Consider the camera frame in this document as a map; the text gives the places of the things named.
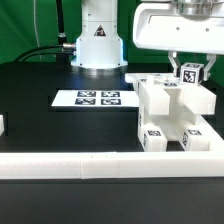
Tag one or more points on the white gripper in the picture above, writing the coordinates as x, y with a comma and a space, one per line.
159, 26

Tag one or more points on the white tagged nut cube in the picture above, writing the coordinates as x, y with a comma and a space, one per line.
190, 73

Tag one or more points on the white chair backrest part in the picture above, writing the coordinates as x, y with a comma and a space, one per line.
163, 93

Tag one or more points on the white small chair post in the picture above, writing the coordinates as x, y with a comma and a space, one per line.
154, 141

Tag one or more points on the white chair seat part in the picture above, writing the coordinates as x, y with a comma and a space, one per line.
172, 125

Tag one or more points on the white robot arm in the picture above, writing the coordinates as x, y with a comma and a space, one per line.
100, 47

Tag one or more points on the white U-shaped fence frame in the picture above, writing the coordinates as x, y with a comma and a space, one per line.
115, 165

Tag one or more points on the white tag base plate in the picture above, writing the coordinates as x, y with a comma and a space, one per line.
95, 98

